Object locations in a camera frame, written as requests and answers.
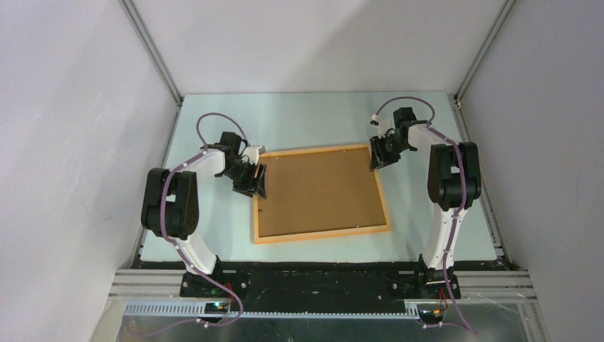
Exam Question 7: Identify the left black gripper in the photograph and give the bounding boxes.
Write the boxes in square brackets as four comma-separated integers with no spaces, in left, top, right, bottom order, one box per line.
[220,160,266,200]

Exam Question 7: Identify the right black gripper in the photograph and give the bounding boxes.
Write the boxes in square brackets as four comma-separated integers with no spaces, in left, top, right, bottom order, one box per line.
[370,133,411,171]

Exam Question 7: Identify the brown backing board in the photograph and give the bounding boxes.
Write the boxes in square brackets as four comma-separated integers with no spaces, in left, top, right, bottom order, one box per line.
[257,147,387,239]

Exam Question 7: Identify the orange wooden picture frame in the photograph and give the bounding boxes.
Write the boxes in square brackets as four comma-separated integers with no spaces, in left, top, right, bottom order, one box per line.
[252,142,393,245]

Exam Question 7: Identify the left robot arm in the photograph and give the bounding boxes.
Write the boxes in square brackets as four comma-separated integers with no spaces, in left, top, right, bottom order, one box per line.
[141,132,266,297]

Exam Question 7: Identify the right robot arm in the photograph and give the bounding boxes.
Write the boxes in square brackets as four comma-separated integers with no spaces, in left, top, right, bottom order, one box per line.
[370,107,481,298]

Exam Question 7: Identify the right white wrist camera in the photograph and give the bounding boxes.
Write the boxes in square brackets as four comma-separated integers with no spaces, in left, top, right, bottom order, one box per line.
[370,114,395,138]

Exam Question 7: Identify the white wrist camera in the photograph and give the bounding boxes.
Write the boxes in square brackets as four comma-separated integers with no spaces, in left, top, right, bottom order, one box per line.
[241,145,266,165]
[370,114,395,138]

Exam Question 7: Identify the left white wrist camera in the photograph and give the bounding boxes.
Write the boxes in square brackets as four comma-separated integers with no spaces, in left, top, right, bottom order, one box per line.
[241,145,266,165]

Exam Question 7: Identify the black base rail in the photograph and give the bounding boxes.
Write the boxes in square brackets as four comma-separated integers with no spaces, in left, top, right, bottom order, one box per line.
[132,256,513,315]

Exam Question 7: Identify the right aluminium corner post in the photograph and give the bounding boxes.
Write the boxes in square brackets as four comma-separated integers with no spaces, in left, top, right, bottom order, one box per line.
[454,0,518,102]

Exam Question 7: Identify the aluminium corner post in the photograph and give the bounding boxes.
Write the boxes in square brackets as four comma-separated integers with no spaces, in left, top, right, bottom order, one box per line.
[118,0,184,107]
[454,0,518,102]

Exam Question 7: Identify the aluminium frame front rail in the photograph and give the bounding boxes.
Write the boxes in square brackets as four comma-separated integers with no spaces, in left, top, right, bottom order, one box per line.
[93,261,550,341]

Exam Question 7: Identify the left aluminium corner post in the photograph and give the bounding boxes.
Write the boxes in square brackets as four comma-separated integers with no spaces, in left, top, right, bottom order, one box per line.
[118,0,184,107]

